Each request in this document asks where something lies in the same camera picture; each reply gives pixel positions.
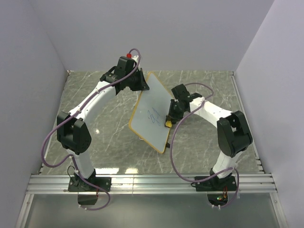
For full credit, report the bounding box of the yellow whiteboard eraser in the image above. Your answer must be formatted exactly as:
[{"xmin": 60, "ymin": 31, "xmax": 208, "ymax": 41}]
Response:
[{"xmin": 165, "ymin": 120, "xmax": 172, "ymax": 128}]

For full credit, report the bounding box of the yellow framed whiteboard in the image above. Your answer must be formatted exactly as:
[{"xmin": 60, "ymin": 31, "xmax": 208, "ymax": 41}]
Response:
[{"xmin": 129, "ymin": 72, "xmax": 173, "ymax": 153}]

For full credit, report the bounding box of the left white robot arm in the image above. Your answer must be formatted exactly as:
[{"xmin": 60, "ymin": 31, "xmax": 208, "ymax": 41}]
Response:
[{"xmin": 57, "ymin": 54, "xmax": 150, "ymax": 191}]

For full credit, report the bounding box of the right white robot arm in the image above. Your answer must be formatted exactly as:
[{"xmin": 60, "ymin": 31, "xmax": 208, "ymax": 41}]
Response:
[{"xmin": 164, "ymin": 83, "xmax": 253, "ymax": 190}]

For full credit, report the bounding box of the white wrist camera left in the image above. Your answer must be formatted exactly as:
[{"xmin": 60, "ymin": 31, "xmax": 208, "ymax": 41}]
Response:
[{"xmin": 126, "ymin": 53, "xmax": 141, "ymax": 66}]

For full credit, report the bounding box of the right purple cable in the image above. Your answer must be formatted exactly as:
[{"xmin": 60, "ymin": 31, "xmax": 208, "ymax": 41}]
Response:
[{"xmin": 170, "ymin": 82, "xmax": 239, "ymax": 209}]

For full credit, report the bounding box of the purple cable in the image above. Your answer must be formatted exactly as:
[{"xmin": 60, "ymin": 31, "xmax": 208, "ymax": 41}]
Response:
[
  {"xmin": 170, "ymin": 82, "xmax": 239, "ymax": 209},
  {"xmin": 41, "ymin": 48, "xmax": 142, "ymax": 211}
]

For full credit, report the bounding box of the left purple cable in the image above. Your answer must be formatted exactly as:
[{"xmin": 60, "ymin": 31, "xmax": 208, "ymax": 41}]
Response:
[{"xmin": 41, "ymin": 48, "xmax": 142, "ymax": 211}]

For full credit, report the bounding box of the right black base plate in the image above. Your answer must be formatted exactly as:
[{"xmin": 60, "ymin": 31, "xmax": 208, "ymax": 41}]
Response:
[{"xmin": 191, "ymin": 175, "xmax": 237, "ymax": 192}]

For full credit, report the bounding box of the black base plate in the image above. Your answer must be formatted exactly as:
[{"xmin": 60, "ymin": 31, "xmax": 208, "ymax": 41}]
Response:
[
  {"xmin": 67, "ymin": 176, "xmax": 112, "ymax": 192},
  {"xmin": 191, "ymin": 175, "xmax": 237, "ymax": 192}
]

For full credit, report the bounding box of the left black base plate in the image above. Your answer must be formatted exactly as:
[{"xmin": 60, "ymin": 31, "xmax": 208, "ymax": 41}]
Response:
[{"xmin": 67, "ymin": 176, "xmax": 112, "ymax": 192}]

